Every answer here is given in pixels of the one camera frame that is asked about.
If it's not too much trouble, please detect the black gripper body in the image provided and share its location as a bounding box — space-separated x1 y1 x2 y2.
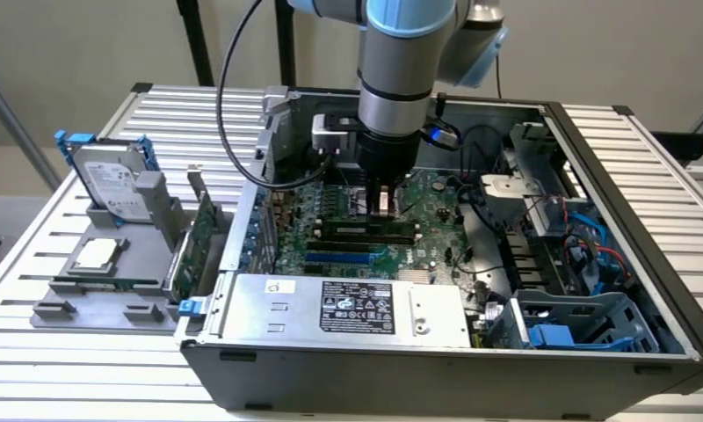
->
357 130 423 189

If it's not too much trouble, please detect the green RAM stick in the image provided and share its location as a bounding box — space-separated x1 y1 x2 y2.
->
311 221 416 236
54 274 161 284

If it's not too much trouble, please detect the black RAM slot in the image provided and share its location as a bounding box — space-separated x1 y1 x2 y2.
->
320 232 419 246

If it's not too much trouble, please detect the CPU socket with cover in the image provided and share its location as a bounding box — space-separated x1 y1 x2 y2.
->
327 183 377 217

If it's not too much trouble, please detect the blue lit USB plug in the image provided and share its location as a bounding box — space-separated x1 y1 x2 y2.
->
421 125 464 150

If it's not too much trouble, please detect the green Dell motherboard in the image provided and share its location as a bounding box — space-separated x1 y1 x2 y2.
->
267 169 477 283

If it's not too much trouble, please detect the blue expansion slot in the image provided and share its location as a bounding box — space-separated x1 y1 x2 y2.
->
304 251 372 266

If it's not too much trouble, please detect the small silver chipset heatsink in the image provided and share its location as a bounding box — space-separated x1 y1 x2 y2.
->
396 269 435 286

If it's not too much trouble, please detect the silver power supply unit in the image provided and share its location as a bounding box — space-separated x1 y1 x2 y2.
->
221 273 475 350

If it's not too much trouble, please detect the green graphics card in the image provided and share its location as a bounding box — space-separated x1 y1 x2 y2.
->
161 164 220 305

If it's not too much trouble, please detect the black open PC case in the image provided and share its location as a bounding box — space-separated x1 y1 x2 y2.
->
173 85 703 412

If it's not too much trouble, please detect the grey metal disk bay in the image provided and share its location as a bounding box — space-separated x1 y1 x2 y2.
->
491 287 665 353

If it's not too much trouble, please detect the silver hard disk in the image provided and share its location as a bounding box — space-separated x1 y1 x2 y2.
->
72 146 155 222

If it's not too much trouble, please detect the black box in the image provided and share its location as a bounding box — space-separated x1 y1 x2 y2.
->
649 130 703 162

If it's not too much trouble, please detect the silver CPU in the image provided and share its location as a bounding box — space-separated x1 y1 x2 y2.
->
72 238 123 270

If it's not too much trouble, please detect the grey parts rack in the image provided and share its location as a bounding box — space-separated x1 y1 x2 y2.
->
30 171 237 329

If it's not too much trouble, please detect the blue disk caddy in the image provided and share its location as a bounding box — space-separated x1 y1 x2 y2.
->
54 128 163 178

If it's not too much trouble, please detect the grey slanted metal pole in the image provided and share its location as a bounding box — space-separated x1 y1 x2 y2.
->
0 55 64 191

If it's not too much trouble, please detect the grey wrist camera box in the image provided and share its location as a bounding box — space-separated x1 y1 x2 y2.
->
309 113 363 156

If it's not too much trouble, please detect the silver metal bracket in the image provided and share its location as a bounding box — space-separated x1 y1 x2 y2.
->
479 172 551 200

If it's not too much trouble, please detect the black frame post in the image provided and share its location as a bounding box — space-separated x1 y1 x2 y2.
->
175 0 217 87
273 0 300 88

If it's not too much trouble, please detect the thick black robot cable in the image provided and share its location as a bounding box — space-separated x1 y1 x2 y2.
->
215 0 337 191

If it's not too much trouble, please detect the blue data wire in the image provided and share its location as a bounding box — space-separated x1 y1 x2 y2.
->
561 209 631 289

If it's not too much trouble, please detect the red wire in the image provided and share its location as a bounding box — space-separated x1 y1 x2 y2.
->
595 246 632 280

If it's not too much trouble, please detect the blue plastic disk bracket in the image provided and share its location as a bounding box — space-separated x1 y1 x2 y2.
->
531 324 577 350

